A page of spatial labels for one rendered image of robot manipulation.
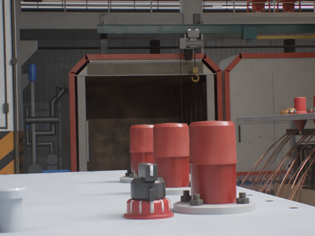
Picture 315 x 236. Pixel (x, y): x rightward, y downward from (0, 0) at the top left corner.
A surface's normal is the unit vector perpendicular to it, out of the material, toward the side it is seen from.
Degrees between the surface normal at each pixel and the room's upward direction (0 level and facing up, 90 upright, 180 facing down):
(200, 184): 90
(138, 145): 89
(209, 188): 91
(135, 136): 89
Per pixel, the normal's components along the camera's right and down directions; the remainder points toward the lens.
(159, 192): 0.59, -0.03
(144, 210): -0.14, -0.04
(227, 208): 0.22, -0.02
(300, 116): -0.98, 0.02
